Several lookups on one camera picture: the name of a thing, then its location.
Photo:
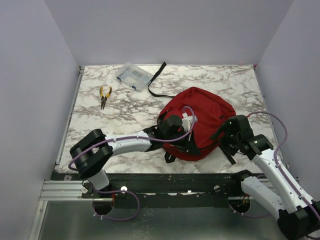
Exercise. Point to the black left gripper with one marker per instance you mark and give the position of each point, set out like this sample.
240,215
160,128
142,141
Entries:
189,145

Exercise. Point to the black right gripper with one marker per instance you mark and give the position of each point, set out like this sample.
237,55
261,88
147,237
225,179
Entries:
230,149

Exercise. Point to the red backpack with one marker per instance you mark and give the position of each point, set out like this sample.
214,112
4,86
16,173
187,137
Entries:
211,111

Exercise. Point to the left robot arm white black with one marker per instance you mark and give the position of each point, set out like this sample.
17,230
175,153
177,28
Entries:
91,153

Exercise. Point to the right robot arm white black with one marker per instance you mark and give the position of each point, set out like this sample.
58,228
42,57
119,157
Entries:
296,212

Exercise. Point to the clear plastic organizer box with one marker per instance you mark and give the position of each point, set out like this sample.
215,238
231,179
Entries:
133,76

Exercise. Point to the yellow black pliers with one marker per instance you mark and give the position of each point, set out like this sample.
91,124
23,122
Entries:
103,97

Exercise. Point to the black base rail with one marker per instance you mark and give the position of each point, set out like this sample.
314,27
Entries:
167,190

